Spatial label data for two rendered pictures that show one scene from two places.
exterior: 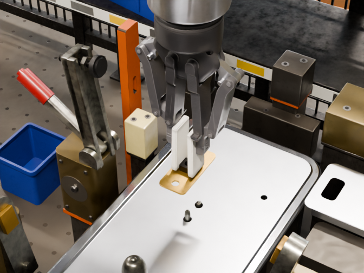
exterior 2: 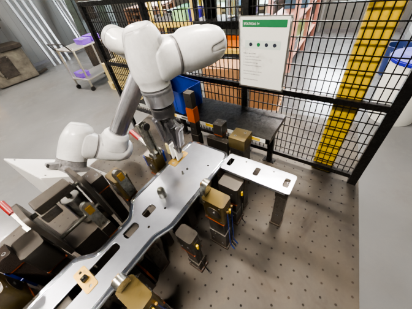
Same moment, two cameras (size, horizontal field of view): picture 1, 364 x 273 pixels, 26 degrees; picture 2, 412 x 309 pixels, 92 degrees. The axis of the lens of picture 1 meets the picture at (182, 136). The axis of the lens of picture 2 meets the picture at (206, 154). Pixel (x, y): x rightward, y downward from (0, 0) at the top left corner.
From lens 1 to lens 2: 31 cm
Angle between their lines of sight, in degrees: 7
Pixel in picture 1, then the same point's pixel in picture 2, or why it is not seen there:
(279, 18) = (220, 109)
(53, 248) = not seen: hidden behind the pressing
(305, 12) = (228, 106)
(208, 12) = (162, 103)
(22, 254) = (129, 187)
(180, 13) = (152, 105)
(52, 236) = not seen: hidden behind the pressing
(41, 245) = not seen: hidden behind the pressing
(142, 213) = (169, 172)
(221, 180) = (195, 160)
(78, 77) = (141, 130)
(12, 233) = (124, 181)
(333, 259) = (228, 184)
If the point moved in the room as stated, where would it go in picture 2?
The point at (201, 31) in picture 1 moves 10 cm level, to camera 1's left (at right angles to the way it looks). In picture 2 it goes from (163, 111) to (131, 113)
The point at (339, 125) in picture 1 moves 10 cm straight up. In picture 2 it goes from (233, 141) to (232, 122)
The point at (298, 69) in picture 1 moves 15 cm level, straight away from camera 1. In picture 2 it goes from (220, 124) to (225, 107)
